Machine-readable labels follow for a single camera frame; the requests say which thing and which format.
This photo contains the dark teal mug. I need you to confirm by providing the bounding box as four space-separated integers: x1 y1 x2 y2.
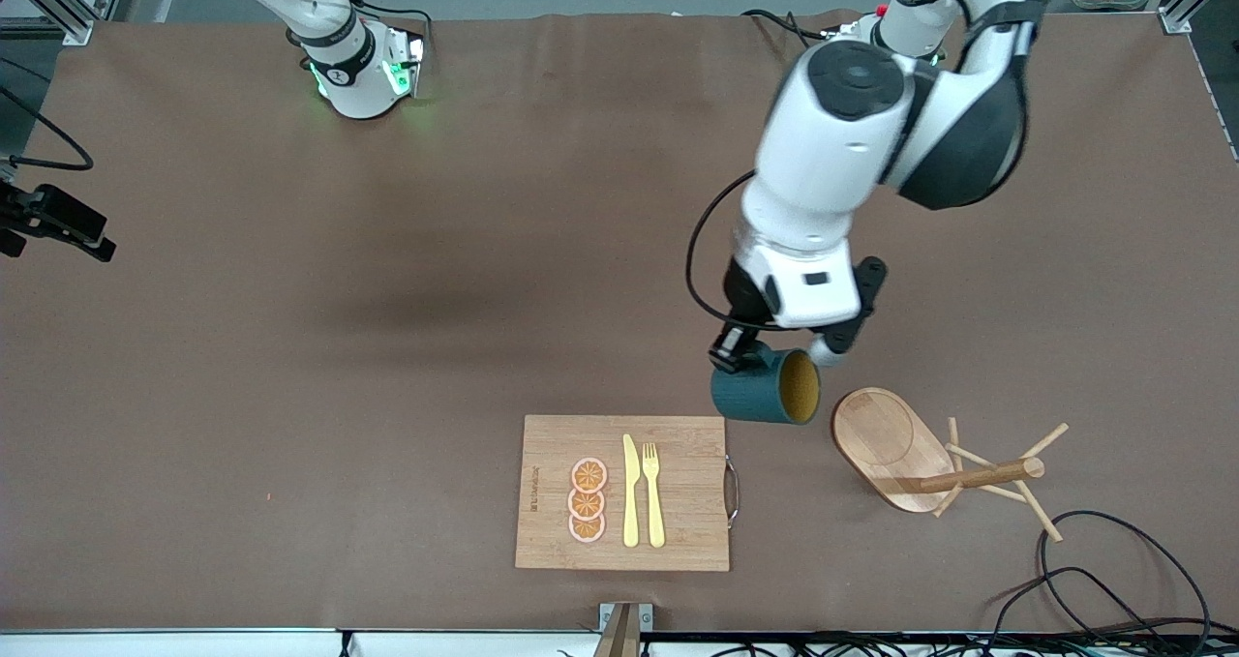
711 344 822 426

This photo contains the wooden mug rack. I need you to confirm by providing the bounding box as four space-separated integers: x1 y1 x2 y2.
832 387 1071 543

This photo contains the bamboo cutting board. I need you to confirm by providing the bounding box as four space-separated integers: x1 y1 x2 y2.
515 415 741 573

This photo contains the yellow plastic fork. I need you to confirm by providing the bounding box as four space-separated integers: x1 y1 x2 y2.
642 442 667 550

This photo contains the yellow plastic knife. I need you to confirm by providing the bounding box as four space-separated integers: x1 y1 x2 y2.
622 433 641 549

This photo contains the brown angled bar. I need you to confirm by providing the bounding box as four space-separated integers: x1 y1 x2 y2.
592 606 642 657

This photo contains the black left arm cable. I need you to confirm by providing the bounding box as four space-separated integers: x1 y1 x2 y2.
685 0 1051 331

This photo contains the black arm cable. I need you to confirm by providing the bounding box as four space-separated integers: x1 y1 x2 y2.
0 82 96 172
685 0 1051 331

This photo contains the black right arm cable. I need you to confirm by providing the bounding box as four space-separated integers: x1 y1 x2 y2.
0 82 96 172

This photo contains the grey metal mounting bracket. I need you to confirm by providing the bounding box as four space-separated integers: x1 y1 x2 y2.
598 602 654 633

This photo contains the black base power cable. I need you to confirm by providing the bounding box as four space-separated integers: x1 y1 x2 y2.
740 9 826 45
290 0 434 58

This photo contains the black cable bundle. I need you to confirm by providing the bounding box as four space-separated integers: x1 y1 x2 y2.
658 630 1239 657

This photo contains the black loose cable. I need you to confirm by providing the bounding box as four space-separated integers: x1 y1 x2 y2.
1038 510 1213 650
987 567 1177 657

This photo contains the white table edge rail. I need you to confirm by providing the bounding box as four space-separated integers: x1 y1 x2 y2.
0 628 601 657

